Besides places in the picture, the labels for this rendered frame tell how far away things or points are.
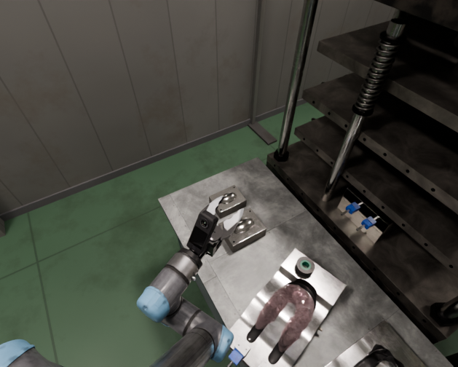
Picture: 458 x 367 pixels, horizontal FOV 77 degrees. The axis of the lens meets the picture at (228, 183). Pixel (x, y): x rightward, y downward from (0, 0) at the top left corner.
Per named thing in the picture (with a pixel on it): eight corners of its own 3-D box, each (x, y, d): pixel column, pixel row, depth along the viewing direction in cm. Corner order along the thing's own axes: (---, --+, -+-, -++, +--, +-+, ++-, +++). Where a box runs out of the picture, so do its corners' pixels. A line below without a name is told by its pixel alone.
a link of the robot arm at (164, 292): (138, 310, 70) (129, 298, 64) (168, 274, 76) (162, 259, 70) (163, 329, 67) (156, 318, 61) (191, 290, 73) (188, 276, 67)
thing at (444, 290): (439, 341, 126) (447, 338, 121) (266, 160, 199) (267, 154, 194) (537, 253, 153) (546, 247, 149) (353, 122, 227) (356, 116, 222)
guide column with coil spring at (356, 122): (312, 233, 193) (400, 25, 95) (306, 227, 196) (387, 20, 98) (318, 229, 195) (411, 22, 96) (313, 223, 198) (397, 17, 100)
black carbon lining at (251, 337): (274, 368, 109) (277, 364, 103) (243, 338, 115) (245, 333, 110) (321, 300, 125) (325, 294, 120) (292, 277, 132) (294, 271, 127)
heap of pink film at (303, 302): (286, 357, 110) (289, 352, 104) (250, 323, 118) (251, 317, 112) (321, 305, 122) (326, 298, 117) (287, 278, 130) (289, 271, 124)
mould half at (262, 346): (273, 394, 107) (277, 391, 99) (222, 341, 119) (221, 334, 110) (338, 294, 131) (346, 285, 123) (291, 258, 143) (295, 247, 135)
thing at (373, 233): (374, 243, 150) (388, 225, 137) (337, 207, 165) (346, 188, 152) (434, 204, 167) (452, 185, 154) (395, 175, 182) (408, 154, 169)
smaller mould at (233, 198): (220, 218, 158) (220, 212, 154) (209, 202, 166) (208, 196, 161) (246, 206, 164) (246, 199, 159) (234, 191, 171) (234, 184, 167)
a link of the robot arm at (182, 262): (164, 260, 69) (191, 279, 67) (177, 245, 72) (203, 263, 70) (166, 271, 75) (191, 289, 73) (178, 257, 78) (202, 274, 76)
